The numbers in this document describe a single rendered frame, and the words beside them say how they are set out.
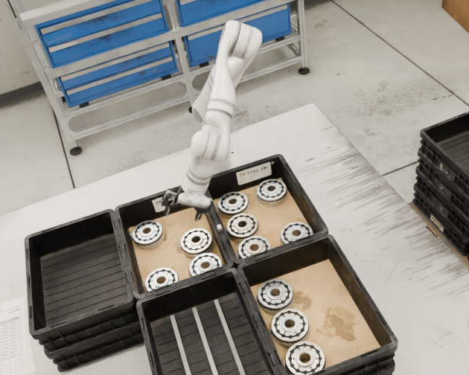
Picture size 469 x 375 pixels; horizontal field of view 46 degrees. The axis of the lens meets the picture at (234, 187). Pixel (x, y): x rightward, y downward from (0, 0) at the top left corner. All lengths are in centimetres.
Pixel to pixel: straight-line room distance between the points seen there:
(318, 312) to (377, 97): 233
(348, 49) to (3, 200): 257
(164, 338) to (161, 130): 225
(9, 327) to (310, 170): 122
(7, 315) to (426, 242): 143
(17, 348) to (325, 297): 99
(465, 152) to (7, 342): 197
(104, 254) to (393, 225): 99
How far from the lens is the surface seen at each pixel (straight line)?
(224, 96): 148
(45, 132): 407
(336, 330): 159
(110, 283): 181
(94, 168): 358
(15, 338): 200
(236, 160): 215
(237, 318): 163
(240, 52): 155
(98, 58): 343
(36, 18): 331
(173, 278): 171
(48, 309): 184
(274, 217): 185
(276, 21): 375
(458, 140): 268
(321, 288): 167
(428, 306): 181
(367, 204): 206
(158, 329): 167
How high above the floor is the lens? 219
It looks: 44 degrees down
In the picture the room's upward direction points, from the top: 11 degrees counter-clockwise
